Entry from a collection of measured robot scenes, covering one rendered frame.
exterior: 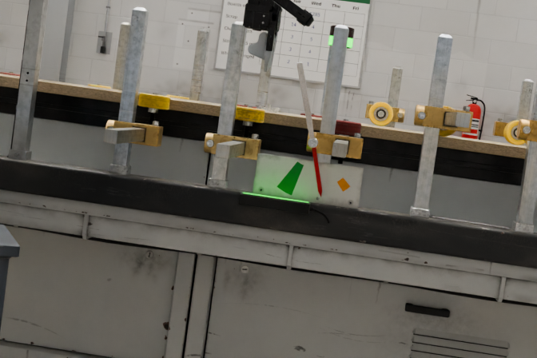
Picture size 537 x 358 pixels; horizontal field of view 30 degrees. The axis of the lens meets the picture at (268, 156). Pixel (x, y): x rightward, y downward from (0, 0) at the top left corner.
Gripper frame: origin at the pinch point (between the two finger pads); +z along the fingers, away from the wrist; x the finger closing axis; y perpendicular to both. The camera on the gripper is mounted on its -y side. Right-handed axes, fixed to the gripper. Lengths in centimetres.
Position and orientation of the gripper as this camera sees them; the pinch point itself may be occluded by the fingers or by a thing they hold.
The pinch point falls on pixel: (268, 66)
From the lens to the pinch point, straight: 239.5
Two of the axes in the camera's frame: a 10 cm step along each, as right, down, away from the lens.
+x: -0.9, 0.4, -9.9
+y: -9.9, -1.4, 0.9
